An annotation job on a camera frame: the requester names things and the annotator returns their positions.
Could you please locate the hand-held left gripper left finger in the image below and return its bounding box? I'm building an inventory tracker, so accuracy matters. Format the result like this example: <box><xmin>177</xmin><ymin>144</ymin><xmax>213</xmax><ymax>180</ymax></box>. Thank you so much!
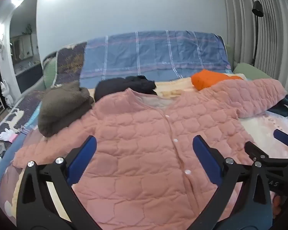
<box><xmin>16</xmin><ymin>135</ymin><xmax>103</xmax><ymax>230</ymax></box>

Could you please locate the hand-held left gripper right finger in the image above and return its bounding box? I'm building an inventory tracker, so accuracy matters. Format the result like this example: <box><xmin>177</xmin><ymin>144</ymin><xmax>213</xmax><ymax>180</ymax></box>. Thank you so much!
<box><xmin>190</xmin><ymin>135</ymin><xmax>273</xmax><ymax>230</ymax></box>

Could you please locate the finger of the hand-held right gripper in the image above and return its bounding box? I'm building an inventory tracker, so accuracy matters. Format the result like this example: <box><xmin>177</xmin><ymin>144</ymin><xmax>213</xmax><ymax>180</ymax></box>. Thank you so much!
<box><xmin>274</xmin><ymin>129</ymin><xmax>288</xmax><ymax>159</ymax></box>
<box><xmin>245</xmin><ymin>141</ymin><xmax>269</xmax><ymax>163</ymax></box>

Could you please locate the pink quilted jacket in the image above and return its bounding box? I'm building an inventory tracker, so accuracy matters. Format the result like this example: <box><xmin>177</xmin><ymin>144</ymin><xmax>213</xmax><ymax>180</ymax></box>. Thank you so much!
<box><xmin>13</xmin><ymin>78</ymin><xmax>288</xmax><ymax>230</ymax></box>

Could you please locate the person's right hand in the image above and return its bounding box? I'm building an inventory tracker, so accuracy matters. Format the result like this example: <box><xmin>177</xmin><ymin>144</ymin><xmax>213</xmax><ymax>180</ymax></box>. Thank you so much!
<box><xmin>272</xmin><ymin>193</ymin><xmax>287</xmax><ymax>217</ymax></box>

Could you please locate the cartoon bear blanket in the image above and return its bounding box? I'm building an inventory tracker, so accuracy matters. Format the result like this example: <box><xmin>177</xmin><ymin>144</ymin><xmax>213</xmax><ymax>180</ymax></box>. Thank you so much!
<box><xmin>0</xmin><ymin>77</ymin><xmax>288</xmax><ymax>226</ymax></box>

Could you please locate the teal garment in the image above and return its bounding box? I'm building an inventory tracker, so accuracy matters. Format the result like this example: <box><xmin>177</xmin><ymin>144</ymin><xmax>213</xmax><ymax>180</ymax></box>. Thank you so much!
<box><xmin>266</xmin><ymin>94</ymin><xmax>288</xmax><ymax>118</ymax></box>

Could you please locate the brown fleece jacket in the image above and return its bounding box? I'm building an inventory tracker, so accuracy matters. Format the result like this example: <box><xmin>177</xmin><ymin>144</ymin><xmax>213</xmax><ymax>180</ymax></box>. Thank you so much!
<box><xmin>38</xmin><ymin>80</ymin><xmax>95</xmax><ymax>138</ymax></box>

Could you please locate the green plain pillow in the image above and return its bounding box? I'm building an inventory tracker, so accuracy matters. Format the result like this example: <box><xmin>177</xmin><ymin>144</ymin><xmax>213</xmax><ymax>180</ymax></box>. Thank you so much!
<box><xmin>233</xmin><ymin>63</ymin><xmax>273</xmax><ymax>79</ymax></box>

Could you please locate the black puffer jacket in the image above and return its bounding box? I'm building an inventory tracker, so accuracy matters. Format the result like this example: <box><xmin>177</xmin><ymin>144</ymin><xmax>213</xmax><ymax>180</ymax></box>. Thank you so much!
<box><xmin>94</xmin><ymin>75</ymin><xmax>158</xmax><ymax>101</ymax></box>

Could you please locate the white glove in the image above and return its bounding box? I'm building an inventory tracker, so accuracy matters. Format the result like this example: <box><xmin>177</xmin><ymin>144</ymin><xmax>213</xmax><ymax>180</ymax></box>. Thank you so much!
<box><xmin>0</xmin><ymin>128</ymin><xmax>17</xmax><ymax>143</ymax></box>

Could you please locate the dark printed bedspread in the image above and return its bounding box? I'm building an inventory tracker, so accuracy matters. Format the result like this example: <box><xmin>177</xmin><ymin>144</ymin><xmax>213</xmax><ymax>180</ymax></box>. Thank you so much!
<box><xmin>0</xmin><ymin>90</ymin><xmax>42</xmax><ymax>187</ymax></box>

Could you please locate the orange puffer jacket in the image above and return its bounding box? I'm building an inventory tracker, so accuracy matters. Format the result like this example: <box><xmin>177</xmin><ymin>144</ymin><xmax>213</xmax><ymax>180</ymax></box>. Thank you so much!
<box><xmin>191</xmin><ymin>69</ymin><xmax>244</xmax><ymax>91</ymax></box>

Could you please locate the grey cloth item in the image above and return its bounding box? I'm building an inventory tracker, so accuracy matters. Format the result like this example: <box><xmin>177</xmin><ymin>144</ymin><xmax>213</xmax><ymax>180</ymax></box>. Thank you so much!
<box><xmin>0</xmin><ymin>142</ymin><xmax>6</xmax><ymax>166</ymax></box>

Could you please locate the green ribbed pillow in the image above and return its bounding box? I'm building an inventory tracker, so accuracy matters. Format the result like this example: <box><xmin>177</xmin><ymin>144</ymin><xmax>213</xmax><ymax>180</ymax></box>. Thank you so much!
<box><xmin>43</xmin><ymin>51</ymin><xmax>59</xmax><ymax>89</ymax></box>

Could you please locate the dark kitchen cabinet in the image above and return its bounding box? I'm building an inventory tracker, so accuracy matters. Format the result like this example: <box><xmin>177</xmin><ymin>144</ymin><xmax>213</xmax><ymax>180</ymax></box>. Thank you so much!
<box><xmin>16</xmin><ymin>63</ymin><xmax>44</xmax><ymax>94</ymax></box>

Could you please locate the dark floral pillow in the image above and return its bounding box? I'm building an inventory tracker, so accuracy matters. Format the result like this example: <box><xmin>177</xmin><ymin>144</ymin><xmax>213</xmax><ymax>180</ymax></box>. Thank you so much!
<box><xmin>51</xmin><ymin>42</ymin><xmax>87</xmax><ymax>87</ymax></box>

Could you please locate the grey pleated curtain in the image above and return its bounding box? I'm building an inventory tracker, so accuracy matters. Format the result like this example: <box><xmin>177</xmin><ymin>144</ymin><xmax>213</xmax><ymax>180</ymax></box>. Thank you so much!
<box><xmin>222</xmin><ymin>0</ymin><xmax>288</xmax><ymax>94</ymax></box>

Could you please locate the white cat figurine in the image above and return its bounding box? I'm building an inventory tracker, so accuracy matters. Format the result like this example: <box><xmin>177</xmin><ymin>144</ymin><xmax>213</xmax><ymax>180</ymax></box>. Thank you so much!
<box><xmin>0</xmin><ymin>80</ymin><xmax>13</xmax><ymax>108</ymax></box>

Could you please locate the blue plaid quilt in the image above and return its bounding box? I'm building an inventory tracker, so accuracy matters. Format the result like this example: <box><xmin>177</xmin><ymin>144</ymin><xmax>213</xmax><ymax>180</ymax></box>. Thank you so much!
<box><xmin>80</xmin><ymin>30</ymin><xmax>233</xmax><ymax>88</ymax></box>

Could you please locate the black floor lamp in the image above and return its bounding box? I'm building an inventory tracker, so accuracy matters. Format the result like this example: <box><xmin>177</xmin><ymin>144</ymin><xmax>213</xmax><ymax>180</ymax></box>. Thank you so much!
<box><xmin>252</xmin><ymin>1</ymin><xmax>264</xmax><ymax>66</ymax></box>

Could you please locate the wall mirror cabinet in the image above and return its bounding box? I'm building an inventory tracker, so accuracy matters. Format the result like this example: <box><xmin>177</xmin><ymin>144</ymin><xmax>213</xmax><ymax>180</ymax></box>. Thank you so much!
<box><xmin>11</xmin><ymin>34</ymin><xmax>37</xmax><ymax>61</ymax></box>

